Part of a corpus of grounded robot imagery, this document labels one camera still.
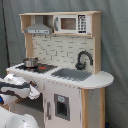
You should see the small steel toy pot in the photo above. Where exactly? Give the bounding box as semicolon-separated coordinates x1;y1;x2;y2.
23;57;39;68

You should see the black toy stovetop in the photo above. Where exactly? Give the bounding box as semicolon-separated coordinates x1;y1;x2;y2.
18;63;55;73

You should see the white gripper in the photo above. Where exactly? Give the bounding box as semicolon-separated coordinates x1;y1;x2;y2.
0;74;40;104

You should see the grey range hood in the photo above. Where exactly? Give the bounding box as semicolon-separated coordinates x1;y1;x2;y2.
24;15;53;34

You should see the grey toy sink basin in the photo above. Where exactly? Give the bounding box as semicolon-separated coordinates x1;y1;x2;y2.
52;68;92;81

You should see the wooden toy kitchen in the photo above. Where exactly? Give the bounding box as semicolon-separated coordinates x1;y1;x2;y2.
7;11;114;128

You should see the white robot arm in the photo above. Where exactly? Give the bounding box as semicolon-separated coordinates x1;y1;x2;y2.
0;74;40;128

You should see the white dishwasher door with handle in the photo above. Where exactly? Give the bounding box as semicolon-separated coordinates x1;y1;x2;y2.
43;82;82;128

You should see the white toy microwave door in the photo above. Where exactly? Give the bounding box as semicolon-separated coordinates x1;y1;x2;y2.
54;15;87;33

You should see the black toy faucet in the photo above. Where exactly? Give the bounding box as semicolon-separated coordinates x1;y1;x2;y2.
75;51;93;70

